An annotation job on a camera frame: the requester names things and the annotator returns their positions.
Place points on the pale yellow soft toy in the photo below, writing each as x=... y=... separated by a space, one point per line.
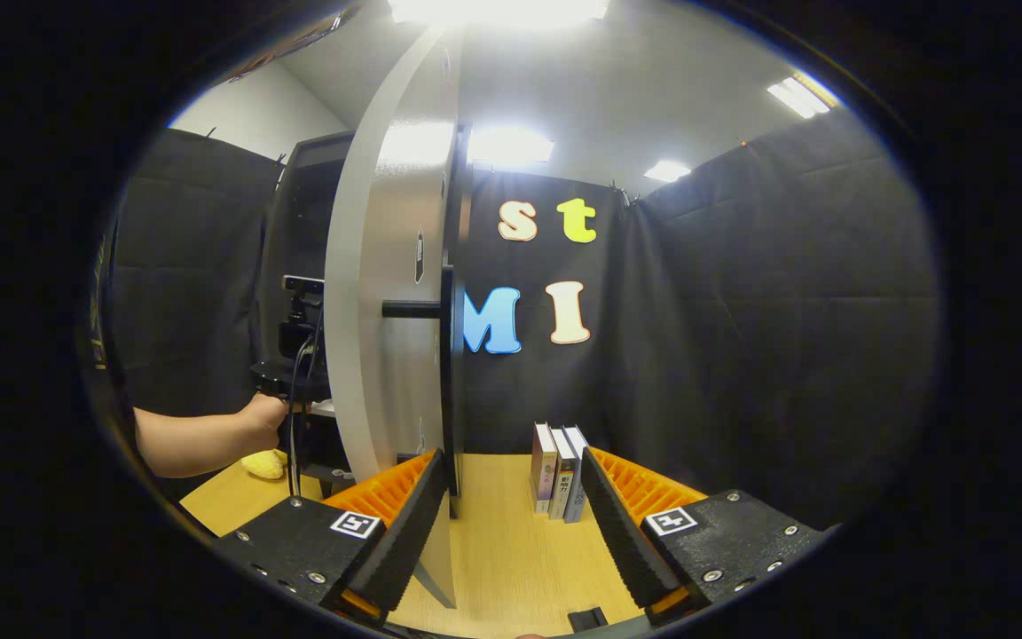
x=264 y=463

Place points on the white spine book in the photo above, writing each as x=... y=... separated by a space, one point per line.
x=563 y=475

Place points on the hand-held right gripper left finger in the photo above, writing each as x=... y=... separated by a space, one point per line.
x=409 y=532

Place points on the blue grey book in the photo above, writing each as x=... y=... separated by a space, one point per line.
x=577 y=488

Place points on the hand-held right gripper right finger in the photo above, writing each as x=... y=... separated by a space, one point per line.
x=622 y=541

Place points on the light grey cabinet door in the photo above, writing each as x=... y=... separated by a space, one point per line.
x=360 y=266

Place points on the ceiling light panel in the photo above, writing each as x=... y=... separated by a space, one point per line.
x=498 y=9
x=799 y=96
x=667 y=170
x=511 y=146

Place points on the black backdrop cloth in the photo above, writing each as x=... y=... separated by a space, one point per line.
x=786 y=311

